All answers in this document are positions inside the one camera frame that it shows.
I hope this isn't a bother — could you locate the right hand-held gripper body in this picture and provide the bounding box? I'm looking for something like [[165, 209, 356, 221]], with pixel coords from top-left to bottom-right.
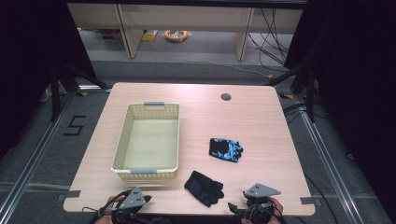
[[242, 183, 282, 224]]

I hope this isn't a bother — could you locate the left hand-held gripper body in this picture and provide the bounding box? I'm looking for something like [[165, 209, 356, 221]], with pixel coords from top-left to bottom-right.
[[111, 186, 148, 224]]

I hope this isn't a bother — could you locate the black fingerless glove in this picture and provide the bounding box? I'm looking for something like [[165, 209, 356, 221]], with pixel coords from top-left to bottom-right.
[[183, 170, 225, 208]]

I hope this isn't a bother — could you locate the cream plastic basket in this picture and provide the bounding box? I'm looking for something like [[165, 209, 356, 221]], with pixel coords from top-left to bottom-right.
[[110, 101, 181, 181]]

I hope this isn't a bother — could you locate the blue camouflage fingerless glove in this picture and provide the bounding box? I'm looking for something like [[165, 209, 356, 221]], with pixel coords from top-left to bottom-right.
[[208, 137, 245, 163]]

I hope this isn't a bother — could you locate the person's right hand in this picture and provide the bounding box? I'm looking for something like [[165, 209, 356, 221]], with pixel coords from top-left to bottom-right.
[[240, 196, 285, 224]]

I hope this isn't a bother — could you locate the person's left hand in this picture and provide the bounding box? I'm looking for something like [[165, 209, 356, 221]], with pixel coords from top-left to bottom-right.
[[93, 195, 126, 224]]

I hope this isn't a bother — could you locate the black metal stand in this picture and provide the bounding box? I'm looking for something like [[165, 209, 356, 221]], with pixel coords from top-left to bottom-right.
[[49, 60, 110, 123], [264, 60, 317, 123]]

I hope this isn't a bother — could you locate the black curtain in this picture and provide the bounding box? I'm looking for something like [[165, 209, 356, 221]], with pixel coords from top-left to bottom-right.
[[284, 0, 396, 223], [0, 0, 97, 160]]

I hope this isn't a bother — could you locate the yellow packet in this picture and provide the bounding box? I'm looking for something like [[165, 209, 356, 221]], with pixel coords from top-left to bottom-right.
[[141, 30, 159, 43]]

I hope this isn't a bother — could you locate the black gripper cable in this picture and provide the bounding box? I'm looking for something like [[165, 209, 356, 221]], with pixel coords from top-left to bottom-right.
[[81, 189, 132, 224]]

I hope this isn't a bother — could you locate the black floor cable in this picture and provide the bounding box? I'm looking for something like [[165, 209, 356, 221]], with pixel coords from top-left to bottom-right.
[[303, 172, 341, 224], [282, 102, 328, 125]]

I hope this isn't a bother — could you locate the metal floor rail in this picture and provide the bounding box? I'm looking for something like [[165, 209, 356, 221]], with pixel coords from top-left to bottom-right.
[[278, 92, 366, 224], [0, 87, 111, 220]]

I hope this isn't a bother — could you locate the black cable bundle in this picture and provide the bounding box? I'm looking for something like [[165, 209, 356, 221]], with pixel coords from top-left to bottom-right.
[[247, 7, 295, 67]]

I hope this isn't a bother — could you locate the orange cable coil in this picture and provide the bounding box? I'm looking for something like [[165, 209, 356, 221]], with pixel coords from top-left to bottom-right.
[[163, 29, 190, 43]]

